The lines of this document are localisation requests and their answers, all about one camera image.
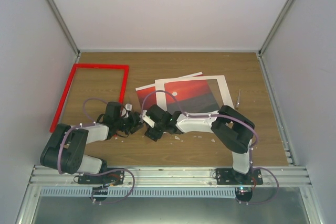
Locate red sunset photo print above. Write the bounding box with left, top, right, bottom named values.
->
left=135, top=80, right=219, bottom=114

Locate red photo frame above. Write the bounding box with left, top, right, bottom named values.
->
left=49, top=63, right=131, bottom=133

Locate white mat board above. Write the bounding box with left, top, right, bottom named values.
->
left=155, top=75, right=234, bottom=111

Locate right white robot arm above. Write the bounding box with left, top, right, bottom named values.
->
left=141, top=105, right=257, bottom=185

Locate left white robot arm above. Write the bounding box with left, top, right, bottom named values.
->
left=40, top=102, right=143, bottom=184

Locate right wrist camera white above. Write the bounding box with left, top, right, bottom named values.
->
left=141, top=110, right=155, bottom=128

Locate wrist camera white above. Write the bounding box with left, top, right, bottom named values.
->
left=122, top=103, right=132, bottom=118
left=141, top=110, right=155, bottom=128

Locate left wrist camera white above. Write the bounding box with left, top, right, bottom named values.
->
left=122, top=103, right=132, bottom=118

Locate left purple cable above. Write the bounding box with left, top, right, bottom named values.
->
left=57, top=98, right=136, bottom=205

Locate purple cable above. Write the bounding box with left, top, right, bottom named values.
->
left=141, top=90, right=279, bottom=206
left=57, top=98, right=136, bottom=205

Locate aluminium front rail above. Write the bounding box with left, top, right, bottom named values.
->
left=28, top=166, right=312, bottom=188

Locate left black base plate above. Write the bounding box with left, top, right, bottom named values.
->
left=74, top=170, right=124, bottom=185

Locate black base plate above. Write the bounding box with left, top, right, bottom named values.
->
left=212, top=168, right=263, bottom=185
left=74, top=170, right=124, bottom=185

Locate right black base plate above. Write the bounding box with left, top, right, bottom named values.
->
left=212, top=168, right=263, bottom=185

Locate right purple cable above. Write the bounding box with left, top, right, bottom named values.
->
left=141, top=90, right=279, bottom=206

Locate grey slotted cable duct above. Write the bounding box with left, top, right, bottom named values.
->
left=40, top=187, right=236, bottom=199

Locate left aluminium corner post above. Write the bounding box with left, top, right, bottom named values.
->
left=46, top=0, right=80, bottom=57

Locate aluminium corner post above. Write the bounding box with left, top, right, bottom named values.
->
left=46, top=0, right=80, bottom=57
left=257, top=0, right=313, bottom=56

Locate right aluminium corner post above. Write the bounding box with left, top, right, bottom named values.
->
left=257, top=0, right=313, bottom=56

